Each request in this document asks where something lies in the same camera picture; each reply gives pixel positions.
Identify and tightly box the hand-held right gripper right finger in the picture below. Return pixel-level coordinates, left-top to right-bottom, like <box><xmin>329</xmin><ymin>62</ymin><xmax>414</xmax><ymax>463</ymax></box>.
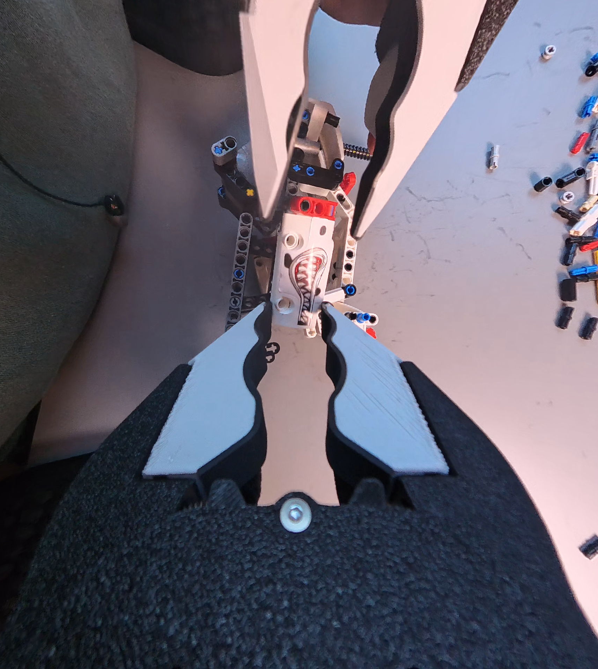
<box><xmin>321</xmin><ymin>303</ymin><xmax>451</xmax><ymax>476</ymax></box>

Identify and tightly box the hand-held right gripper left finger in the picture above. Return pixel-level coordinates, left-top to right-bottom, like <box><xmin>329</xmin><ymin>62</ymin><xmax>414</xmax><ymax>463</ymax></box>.
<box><xmin>142</xmin><ymin>302</ymin><xmax>271</xmax><ymax>479</ymax></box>

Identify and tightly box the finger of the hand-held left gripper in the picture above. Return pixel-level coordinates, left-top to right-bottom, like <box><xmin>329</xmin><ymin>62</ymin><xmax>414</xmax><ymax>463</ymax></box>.
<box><xmin>349</xmin><ymin>0</ymin><xmax>489</xmax><ymax>241</ymax></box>
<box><xmin>239</xmin><ymin>0</ymin><xmax>320</xmax><ymax>220</ymax></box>

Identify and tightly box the white black toy truck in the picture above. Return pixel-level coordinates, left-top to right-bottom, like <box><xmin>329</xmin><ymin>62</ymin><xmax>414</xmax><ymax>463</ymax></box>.
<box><xmin>210</xmin><ymin>98</ymin><xmax>381</xmax><ymax>341</ymax></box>

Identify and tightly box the person's left hand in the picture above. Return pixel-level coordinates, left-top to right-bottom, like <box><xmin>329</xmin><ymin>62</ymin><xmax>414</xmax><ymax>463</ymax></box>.
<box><xmin>319</xmin><ymin>0</ymin><xmax>387</xmax><ymax>26</ymax></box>

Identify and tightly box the black chair armrest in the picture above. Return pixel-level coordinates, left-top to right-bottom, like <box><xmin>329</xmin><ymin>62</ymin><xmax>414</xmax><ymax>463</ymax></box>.
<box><xmin>0</xmin><ymin>455</ymin><xmax>96</xmax><ymax>638</ymax></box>
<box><xmin>122</xmin><ymin>0</ymin><xmax>247</xmax><ymax>77</ymax></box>

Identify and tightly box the black earbud cable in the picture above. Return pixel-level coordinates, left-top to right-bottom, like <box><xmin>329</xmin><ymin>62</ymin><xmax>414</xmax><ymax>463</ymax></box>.
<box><xmin>0</xmin><ymin>111</ymin><xmax>111</xmax><ymax>208</ymax></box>

